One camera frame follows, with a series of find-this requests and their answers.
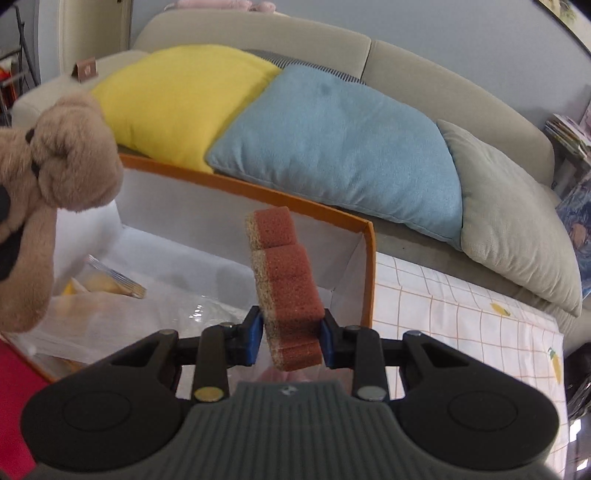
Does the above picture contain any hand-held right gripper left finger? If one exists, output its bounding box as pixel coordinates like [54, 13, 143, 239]
[108, 305, 265, 403]

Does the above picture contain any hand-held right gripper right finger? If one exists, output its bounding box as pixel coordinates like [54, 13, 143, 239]
[318, 308, 467, 401]

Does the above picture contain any reddish brown sponge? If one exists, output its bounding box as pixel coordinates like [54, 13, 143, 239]
[245, 206, 326, 372]

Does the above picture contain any brown plush toy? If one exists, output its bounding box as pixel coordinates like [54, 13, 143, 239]
[0, 91, 124, 333]

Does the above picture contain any yellow snack packet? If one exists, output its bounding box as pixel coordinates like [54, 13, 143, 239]
[62, 255, 147, 301]

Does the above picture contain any clear plastic bag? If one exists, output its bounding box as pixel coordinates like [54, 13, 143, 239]
[14, 277, 250, 370]

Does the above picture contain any orange cardboard box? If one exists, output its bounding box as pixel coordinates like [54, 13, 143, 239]
[0, 153, 377, 384]

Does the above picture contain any folding ladder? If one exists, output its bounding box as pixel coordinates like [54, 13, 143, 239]
[0, 0, 41, 126]

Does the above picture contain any brown phone stand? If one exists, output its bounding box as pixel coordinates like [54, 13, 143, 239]
[74, 58, 98, 84]

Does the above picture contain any light blue pillow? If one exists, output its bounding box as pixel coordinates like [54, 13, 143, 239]
[204, 65, 464, 252]

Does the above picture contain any cream door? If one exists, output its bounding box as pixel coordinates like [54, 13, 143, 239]
[60, 0, 132, 54]

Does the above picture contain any yellow pillow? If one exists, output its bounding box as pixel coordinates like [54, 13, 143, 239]
[90, 45, 282, 174]

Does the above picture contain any beige pillow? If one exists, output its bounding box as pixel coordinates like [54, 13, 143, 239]
[436, 119, 583, 317]

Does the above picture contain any grey checked cushion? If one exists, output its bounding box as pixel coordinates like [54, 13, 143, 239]
[240, 48, 365, 86]

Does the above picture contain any blue printed pillow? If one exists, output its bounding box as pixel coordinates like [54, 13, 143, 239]
[556, 173, 591, 296]

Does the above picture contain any beige sofa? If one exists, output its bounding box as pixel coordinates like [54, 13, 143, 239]
[11, 10, 591, 361]

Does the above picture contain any pink plush toy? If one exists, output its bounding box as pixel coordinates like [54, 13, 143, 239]
[164, 0, 278, 14]

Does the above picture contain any shelf of books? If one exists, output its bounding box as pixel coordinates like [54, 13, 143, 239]
[545, 113, 591, 163]

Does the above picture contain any large framed painting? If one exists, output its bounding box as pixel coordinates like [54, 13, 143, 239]
[540, 0, 591, 29]

